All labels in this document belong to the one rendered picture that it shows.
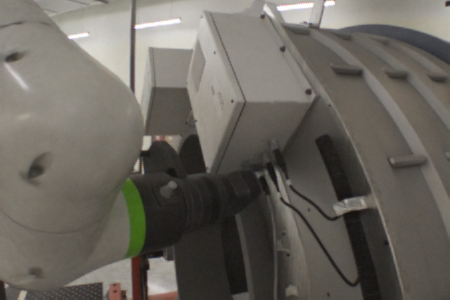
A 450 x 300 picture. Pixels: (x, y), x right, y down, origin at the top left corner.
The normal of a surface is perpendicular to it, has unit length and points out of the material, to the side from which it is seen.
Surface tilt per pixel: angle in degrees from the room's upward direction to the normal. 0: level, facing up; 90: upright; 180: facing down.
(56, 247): 121
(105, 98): 60
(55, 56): 33
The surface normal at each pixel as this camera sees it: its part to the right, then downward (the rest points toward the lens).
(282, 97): 0.25, -0.68
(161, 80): 0.30, -0.50
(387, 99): -0.69, -0.33
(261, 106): 0.24, 0.74
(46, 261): 0.33, 0.55
